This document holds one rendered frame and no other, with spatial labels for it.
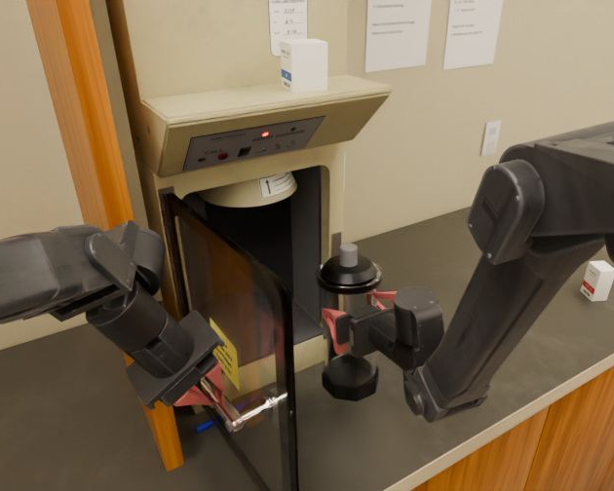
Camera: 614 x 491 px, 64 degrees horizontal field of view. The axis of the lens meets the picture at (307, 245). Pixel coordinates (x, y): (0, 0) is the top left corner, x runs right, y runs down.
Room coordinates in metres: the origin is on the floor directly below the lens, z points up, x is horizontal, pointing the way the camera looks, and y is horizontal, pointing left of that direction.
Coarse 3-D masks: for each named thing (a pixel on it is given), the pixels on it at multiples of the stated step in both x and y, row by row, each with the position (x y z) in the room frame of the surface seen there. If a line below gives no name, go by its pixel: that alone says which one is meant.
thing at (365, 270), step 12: (348, 252) 0.66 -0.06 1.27; (336, 264) 0.67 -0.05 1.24; (348, 264) 0.66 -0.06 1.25; (360, 264) 0.67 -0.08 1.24; (372, 264) 0.67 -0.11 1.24; (324, 276) 0.65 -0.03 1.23; (336, 276) 0.64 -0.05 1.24; (348, 276) 0.64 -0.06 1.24; (360, 276) 0.64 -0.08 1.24; (372, 276) 0.65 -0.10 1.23
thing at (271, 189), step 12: (252, 180) 0.75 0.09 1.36; (264, 180) 0.75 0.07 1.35; (276, 180) 0.77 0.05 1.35; (288, 180) 0.79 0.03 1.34; (204, 192) 0.77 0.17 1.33; (216, 192) 0.75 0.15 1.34; (228, 192) 0.74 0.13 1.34; (240, 192) 0.74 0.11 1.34; (252, 192) 0.74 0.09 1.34; (264, 192) 0.74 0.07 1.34; (276, 192) 0.75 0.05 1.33; (288, 192) 0.77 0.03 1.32; (216, 204) 0.74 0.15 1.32; (228, 204) 0.73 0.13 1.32; (240, 204) 0.73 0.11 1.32; (252, 204) 0.73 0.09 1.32; (264, 204) 0.74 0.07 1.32
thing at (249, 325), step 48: (192, 240) 0.56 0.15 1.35; (192, 288) 0.58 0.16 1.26; (240, 288) 0.45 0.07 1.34; (240, 336) 0.46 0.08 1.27; (288, 336) 0.38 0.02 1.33; (240, 384) 0.47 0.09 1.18; (288, 384) 0.38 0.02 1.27; (240, 432) 0.49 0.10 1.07; (288, 432) 0.38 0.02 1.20; (288, 480) 0.38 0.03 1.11
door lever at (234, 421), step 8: (208, 384) 0.45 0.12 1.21; (208, 392) 0.43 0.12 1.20; (216, 392) 0.43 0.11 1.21; (216, 400) 0.42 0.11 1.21; (224, 400) 0.42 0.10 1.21; (264, 400) 0.41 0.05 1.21; (216, 408) 0.41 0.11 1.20; (224, 408) 0.41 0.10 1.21; (232, 408) 0.41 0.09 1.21; (256, 408) 0.41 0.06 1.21; (264, 408) 0.41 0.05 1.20; (224, 416) 0.40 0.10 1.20; (232, 416) 0.39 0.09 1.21; (240, 416) 0.39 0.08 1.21; (248, 416) 0.40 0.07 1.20; (256, 416) 0.40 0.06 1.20; (232, 424) 0.38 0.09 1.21; (240, 424) 0.39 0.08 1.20
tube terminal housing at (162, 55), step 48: (144, 0) 0.65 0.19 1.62; (192, 0) 0.68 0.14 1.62; (240, 0) 0.71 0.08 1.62; (336, 0) 0.79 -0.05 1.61; (144, 48) 0.65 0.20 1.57; (192, 48) 0.68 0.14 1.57; (240, 48) 0.71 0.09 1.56; (336, 48) 0.79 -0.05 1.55; (144, 96) 0.64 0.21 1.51; (144, 144) 0.66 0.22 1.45; (336, 144) 0.79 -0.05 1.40; (144, 192) 0.72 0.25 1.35; (336, 192) 0.79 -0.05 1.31
